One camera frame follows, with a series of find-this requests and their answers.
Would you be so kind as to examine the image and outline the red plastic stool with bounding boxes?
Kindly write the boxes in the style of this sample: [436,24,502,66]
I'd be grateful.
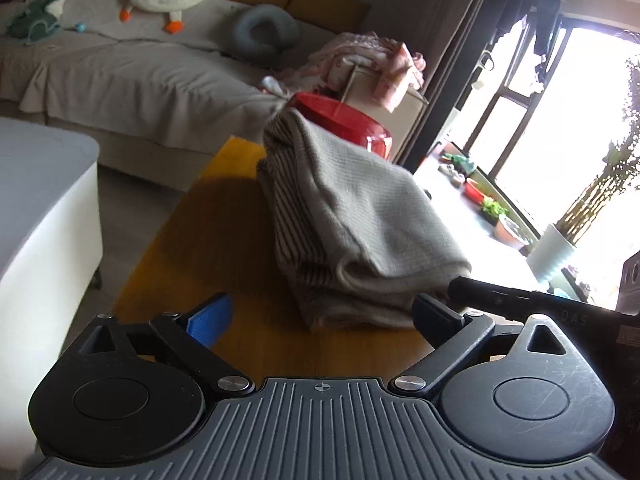
[285,92,394,162]

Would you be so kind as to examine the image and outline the grey neck pillow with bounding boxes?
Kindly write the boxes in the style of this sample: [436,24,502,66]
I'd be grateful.
[231,4,301,59]

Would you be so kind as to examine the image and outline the pink blanket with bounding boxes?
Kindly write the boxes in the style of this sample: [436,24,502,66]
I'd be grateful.
[305,31,427,111]

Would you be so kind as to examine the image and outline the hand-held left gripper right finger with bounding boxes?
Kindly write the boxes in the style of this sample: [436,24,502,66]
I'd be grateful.
[392,293,570,397]

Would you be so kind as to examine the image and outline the potted palm in white pot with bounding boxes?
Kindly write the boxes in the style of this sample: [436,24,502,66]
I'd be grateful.
[527,55,640,284]

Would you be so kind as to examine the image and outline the green plant tray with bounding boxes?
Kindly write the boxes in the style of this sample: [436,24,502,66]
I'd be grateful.
[480,197,509,224]

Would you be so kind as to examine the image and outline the beige sofa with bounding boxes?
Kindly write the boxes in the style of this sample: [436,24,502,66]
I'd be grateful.
[0,0,431,193]

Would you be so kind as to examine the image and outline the brown curtain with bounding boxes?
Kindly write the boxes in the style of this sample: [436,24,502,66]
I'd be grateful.
[395,0,526,172]

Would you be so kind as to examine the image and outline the hanging dark clothes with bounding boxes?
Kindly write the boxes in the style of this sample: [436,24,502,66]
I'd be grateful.
[492,0,564,57]

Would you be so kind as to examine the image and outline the pink basin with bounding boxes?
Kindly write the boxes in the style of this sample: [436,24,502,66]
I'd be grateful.
[493,214,532,251]

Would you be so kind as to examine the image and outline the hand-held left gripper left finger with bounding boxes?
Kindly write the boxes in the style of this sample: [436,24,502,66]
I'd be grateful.
[80,293,256,398]

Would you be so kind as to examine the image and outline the beige ribbed sweater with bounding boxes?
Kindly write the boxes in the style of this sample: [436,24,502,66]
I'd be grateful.
[256,107,473,332]

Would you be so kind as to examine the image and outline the green toy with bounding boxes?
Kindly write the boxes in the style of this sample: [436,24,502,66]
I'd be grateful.
[440,152,476,174]

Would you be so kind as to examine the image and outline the green dinosaur plush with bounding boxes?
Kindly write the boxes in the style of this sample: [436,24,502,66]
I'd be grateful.
[6,0,69,41]

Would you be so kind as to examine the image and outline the red basin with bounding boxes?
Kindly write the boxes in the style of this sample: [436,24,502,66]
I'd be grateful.
[463,178,489,203]

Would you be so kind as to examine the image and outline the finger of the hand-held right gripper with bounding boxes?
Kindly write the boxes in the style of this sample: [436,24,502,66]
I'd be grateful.
[447,276,621,333]

